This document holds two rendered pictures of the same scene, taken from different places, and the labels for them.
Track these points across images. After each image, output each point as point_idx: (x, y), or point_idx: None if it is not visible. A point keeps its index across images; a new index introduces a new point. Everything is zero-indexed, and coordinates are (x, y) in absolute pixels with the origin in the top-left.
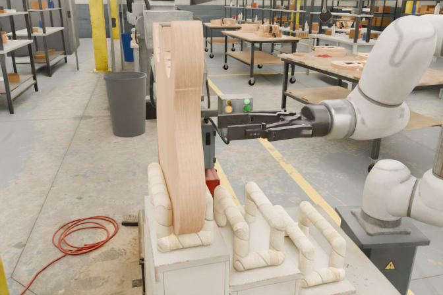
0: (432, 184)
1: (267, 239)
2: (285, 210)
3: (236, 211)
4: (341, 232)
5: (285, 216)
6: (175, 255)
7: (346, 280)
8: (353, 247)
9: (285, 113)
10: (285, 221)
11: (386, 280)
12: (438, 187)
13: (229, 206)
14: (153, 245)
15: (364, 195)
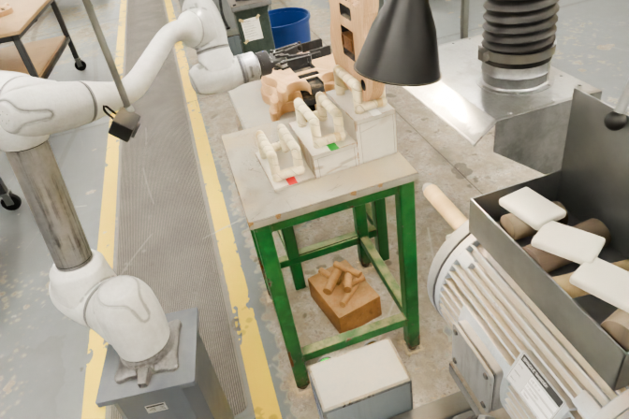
0: (103, 256)
1: (305, 135)
2: (285, 209)
3: (323, 97)
4: (241, 194)
5: (290, 137)
6: None
7: (258, 155)
8: (240, 182)
9: (283, 54)
10: (291, 136)
11: (230, 166)
12: (100, 252)
13: (328, 99)
14: None
15: (163, 317)
